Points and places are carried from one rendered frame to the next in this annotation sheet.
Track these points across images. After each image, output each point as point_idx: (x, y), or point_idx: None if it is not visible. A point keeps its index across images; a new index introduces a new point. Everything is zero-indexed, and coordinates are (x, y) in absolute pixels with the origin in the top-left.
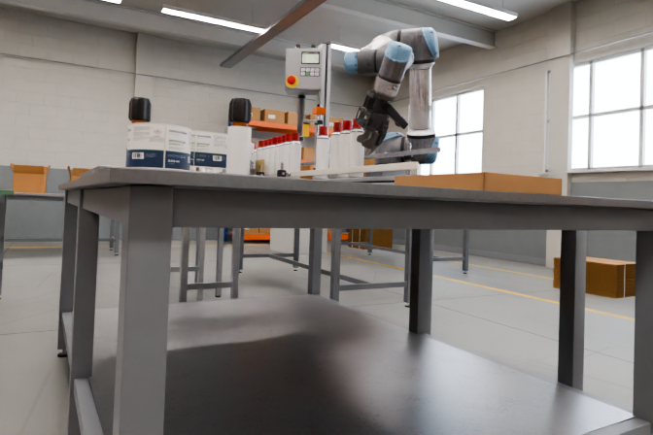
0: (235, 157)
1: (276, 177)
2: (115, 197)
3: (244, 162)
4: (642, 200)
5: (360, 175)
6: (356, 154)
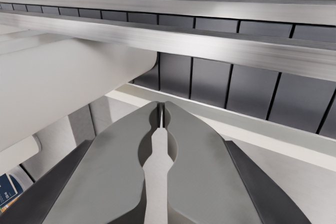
0: (13, 166)
1: (76, 141)
2: None
3: (16, 153)
4: None
5: (153, 50)
6: (101, 94)
